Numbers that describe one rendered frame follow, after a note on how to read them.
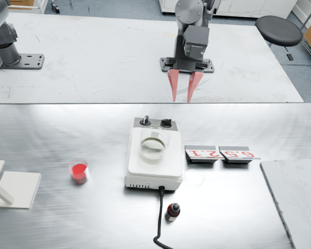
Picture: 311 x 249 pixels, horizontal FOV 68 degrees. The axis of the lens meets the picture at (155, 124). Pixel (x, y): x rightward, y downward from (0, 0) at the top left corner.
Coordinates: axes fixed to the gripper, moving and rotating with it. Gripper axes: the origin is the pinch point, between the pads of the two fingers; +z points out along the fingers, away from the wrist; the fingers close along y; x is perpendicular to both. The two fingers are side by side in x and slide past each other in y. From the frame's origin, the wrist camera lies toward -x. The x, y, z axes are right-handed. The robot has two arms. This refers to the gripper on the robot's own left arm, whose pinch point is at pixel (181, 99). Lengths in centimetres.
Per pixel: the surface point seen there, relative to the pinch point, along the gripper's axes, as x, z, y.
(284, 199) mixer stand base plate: -2.8, 22.1, 28.5
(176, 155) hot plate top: -5.6, 13.2, -0.5
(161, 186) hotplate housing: -5.3, 20.7, -3.2
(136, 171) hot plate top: -8.7, 16.8, -9.2
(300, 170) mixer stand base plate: 2.9, 15.4, 35.8
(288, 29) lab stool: 105, -64, 89
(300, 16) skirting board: 254, -144, 193
